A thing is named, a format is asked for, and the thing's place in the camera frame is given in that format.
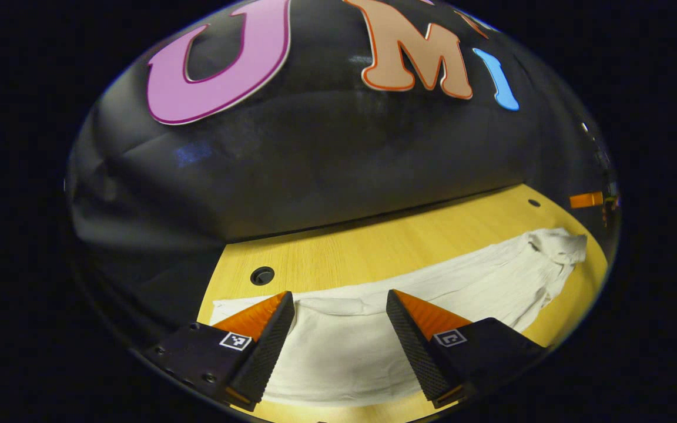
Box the black backdrop cloth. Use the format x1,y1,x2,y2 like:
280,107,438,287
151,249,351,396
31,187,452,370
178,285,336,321
65,0,620,330

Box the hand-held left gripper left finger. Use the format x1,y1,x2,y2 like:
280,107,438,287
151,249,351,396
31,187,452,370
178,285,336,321
145,291,296,411

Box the white jeans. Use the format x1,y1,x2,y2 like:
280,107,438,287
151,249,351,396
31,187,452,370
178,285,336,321
209,228,588,407

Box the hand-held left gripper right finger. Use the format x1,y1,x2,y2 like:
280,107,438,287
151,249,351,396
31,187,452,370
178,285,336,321
387,289,548,409

